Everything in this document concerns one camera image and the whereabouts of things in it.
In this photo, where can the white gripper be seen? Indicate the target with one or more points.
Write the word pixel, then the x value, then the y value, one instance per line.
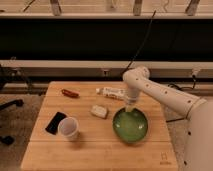
pixel 130 102

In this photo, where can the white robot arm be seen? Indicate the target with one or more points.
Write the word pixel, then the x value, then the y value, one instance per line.
pixel 198 155

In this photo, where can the green ceramic bowl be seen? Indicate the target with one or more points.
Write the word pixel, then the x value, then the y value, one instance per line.
pixel 130 127

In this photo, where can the white wall socket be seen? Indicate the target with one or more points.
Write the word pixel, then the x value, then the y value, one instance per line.
pixel 195 71

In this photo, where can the white soap bar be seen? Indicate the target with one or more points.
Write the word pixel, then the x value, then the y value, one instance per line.
pixel 99 111

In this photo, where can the black smartphone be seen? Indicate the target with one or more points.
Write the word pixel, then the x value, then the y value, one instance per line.
pixel 52 127

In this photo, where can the red brown sausage toy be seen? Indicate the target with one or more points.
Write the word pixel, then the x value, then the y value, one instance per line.
pixel 70 94

